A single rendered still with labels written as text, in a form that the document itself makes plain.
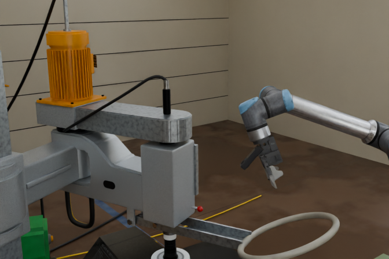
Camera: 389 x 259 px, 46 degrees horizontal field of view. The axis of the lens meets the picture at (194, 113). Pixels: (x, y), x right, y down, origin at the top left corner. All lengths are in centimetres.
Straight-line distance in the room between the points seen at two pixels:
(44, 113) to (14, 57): 428
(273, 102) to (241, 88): 693
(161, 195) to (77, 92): 76
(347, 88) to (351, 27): 89
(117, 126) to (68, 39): 55
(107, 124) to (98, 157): 22
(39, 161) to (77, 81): 49
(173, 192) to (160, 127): 34
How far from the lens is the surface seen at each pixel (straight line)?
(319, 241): 206
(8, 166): 228
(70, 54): 263
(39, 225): 396
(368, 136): 222
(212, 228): 249
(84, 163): 278
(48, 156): 255
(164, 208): 240
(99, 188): 265
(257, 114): 187
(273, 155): 190
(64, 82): 264
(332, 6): 736
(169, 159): 228
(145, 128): 232
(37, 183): 250
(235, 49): 883
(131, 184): 249
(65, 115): 265
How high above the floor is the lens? 224
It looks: 13 degrees down
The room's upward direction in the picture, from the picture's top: 1 degrees counter-clockwise
